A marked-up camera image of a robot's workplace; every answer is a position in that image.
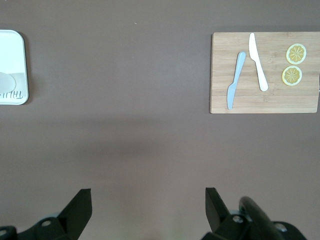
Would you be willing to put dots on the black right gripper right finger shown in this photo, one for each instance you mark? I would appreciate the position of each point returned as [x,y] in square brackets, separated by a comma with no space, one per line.
[220,222]

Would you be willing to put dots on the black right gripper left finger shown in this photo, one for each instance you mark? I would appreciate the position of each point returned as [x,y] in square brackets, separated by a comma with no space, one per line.
[75,212]

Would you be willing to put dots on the white plastic cup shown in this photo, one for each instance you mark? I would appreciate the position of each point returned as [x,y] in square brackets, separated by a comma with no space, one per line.
[7,83]

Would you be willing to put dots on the white bear print tray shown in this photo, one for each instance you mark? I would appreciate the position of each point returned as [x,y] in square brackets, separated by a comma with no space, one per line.
[12,55]

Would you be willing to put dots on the brown table cover mat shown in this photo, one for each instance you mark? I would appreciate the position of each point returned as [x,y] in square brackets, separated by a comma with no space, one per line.
[125,100]

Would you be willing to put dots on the grey plastic knife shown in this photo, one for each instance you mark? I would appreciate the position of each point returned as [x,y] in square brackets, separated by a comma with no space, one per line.
[231,97]

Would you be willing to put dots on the wooden cutting board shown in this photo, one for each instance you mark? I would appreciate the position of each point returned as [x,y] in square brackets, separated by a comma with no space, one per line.
[275,100]

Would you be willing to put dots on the white plastic knife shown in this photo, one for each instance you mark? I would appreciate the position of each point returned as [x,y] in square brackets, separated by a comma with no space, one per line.
[261,77]

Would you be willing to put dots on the yellow lemon slice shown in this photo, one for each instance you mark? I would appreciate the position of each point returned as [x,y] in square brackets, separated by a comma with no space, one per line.
[296,54]
[292,75]

